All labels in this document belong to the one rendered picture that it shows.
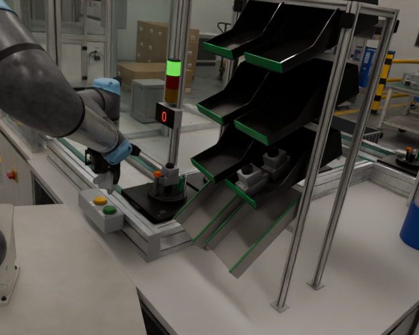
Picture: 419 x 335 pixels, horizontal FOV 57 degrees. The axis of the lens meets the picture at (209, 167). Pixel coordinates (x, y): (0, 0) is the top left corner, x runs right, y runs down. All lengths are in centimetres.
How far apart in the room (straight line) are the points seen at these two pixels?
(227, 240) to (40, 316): 51
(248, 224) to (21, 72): 69
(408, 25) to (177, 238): 1149
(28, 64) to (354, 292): 108
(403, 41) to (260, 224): 1151
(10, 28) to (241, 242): 73
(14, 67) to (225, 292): 82
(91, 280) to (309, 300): 63
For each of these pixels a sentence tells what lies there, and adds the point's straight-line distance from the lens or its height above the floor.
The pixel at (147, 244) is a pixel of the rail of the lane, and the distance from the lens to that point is 122.
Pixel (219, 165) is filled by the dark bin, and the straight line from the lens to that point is 108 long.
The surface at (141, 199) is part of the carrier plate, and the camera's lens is 137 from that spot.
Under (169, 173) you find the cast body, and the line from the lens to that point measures 133.
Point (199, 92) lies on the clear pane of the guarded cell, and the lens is 280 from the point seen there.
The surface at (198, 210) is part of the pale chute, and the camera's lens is 119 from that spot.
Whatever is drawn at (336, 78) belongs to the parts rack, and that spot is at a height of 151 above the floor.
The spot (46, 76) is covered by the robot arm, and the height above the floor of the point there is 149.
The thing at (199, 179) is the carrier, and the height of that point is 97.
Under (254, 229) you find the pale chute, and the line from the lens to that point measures 107.
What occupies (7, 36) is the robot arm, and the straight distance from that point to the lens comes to 69.
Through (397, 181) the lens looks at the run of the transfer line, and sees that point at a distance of 214.
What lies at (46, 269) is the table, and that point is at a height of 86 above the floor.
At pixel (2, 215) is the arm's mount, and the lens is 115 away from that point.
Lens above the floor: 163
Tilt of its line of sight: 23 degrees down
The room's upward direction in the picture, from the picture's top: 7 degrees clockwise
